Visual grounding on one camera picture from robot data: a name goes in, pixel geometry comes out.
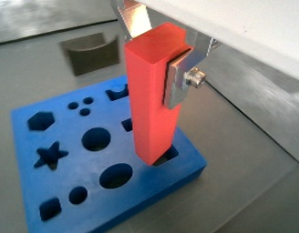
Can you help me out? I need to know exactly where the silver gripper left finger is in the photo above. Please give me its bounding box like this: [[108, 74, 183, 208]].
[[111, 0, 152, 41]]

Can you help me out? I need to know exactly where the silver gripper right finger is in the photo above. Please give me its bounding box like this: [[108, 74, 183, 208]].
[[164, 27, 219, 109]]

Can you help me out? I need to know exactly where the red rectangular block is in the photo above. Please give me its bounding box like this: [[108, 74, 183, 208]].
[[124, 23, 188, 165]]

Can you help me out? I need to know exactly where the blue foam shape board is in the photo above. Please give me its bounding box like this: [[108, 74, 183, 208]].
[[10, 77, 207, 233]]

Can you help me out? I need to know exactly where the black curved holder stand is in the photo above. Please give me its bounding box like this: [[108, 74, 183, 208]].
[[60, 33, 120, 76]]

